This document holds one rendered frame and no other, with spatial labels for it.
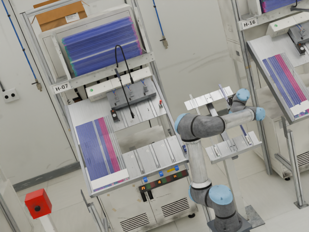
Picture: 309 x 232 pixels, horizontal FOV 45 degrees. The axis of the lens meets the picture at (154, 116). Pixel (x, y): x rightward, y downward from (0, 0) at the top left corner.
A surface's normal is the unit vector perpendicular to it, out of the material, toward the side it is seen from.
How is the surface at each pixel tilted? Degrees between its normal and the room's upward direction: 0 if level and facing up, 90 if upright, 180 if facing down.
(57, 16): 80
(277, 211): 0
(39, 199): 90
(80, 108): 43
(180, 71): 90
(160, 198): 90
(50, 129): 90
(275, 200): 0
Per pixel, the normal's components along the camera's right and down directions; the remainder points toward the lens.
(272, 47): -0.07, -0.40
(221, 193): -0.19, -0.87
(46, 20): 0.18, 0.15
